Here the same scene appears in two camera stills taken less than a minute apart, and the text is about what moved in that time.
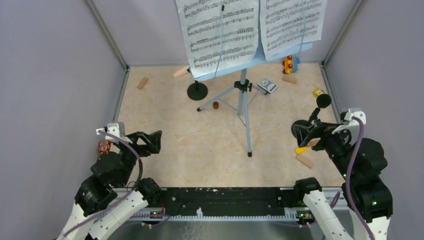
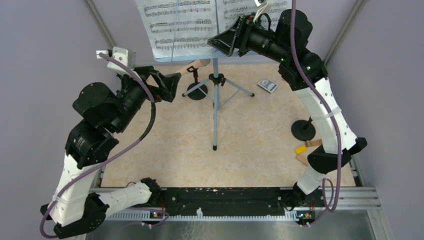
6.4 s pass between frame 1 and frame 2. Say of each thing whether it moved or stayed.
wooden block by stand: stayed
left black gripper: moved
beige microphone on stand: stayed
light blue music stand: moved
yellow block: stayed
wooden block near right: stayed
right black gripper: moved
